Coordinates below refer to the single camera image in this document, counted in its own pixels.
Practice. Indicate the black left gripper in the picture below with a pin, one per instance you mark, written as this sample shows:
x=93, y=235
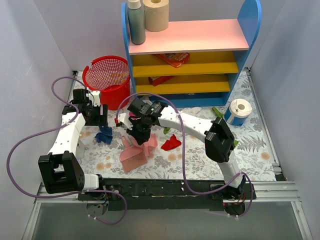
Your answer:
x=100, y=120

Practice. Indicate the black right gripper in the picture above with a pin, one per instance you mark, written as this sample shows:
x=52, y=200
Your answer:
x=139, y=133

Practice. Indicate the pink dustpan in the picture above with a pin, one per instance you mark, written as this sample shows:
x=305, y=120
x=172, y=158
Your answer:
x=147, y=146

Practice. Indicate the pink hand brush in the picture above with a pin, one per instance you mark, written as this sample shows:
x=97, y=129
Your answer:
x=131, y=157

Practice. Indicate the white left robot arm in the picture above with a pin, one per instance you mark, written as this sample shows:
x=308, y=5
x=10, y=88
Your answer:
x=60, y=168

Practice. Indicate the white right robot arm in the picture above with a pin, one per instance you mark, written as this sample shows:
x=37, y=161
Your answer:
x=215, y=134

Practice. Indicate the blue paper scrap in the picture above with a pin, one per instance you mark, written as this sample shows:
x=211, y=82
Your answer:
x=104, y=135

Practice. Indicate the green paper scrap far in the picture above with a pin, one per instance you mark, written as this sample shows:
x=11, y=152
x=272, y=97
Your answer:
x=166, y=130

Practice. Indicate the red box lower shelf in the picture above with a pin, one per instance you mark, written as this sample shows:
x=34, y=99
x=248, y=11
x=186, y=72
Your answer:
x=157, y=80

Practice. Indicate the red paper scrap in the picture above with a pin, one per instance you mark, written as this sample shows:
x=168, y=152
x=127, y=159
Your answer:
x=172, y=143

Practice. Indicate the red mesh waste basket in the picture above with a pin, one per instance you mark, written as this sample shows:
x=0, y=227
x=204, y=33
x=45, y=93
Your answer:
x=111, y=76

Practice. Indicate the orange snack box upper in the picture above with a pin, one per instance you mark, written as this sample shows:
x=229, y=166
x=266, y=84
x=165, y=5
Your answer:
x=176, y=60

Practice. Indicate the blue wooden shelf unit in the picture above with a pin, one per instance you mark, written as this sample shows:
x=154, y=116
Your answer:
x=218, y=51

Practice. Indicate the green paper scrap near roll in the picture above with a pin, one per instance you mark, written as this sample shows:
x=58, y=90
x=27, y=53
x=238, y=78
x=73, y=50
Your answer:
x=217, y=112

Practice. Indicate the grey green bottle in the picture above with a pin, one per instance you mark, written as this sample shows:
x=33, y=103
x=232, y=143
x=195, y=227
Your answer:
x=136, y=20

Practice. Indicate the beige paper roll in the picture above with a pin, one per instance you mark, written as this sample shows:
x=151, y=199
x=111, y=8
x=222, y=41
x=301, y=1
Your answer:
x=156, y=14

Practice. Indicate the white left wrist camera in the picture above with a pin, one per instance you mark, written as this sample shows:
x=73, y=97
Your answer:
x=94, y=97

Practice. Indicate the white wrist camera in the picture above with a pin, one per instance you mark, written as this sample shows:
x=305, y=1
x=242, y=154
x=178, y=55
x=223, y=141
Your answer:
x=124, y=119
x=94, y=97

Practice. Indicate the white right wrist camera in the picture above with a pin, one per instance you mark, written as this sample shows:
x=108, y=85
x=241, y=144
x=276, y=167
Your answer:
x=124, y=119

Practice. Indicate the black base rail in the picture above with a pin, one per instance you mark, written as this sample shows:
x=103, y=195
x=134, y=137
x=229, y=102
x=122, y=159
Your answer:
x=162, y=194

